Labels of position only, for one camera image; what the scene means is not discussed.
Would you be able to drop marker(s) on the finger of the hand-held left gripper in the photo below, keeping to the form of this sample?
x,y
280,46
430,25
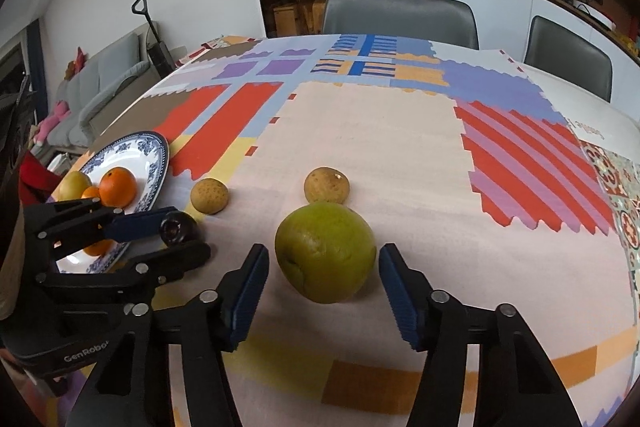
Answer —
x,y
135,227
165,259

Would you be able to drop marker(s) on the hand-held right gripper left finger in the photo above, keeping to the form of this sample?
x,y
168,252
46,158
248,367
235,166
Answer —
x,y
245,302

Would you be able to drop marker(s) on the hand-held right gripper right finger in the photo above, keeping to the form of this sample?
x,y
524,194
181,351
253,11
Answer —
x,y
400,302

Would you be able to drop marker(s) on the dark plum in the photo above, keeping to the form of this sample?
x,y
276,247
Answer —
x,y
175,230

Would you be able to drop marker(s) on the small orange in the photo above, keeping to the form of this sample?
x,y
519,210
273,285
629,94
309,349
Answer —
x,y
91,193

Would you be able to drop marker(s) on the blue patterned white plate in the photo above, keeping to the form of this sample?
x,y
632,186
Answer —
x,y
145,157

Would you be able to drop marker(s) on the yellow pear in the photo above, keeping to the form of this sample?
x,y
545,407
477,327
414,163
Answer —
x,y
75,184

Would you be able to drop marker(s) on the green pear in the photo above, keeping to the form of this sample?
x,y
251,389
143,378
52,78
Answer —
x,y
325,252

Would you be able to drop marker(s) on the brown kiwi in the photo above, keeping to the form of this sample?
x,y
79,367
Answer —
x,y
326,185
210,195

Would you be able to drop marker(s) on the red cloth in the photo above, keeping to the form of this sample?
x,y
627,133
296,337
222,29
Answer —
x,y
37,177

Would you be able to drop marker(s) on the pink plush toy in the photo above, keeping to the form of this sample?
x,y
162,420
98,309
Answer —
x,y
50,122

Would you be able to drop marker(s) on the grey sofa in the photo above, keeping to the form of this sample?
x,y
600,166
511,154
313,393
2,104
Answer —
x,y
105,82

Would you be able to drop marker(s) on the colourful patchwork tablecloth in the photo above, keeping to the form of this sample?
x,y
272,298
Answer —
x,y
375,132

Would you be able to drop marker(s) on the red plush toy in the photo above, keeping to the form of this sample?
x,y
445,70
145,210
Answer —
x,y
76,63

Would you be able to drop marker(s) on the black upright vacuum cleaner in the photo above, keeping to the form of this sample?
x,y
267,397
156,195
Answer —
x,y
155,47

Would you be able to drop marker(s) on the white printed cloth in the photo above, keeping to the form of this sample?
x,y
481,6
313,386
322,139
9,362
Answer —
x,y
575,99

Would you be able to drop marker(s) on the grey chair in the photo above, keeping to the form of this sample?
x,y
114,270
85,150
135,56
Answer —
x,y
567,57
400,17

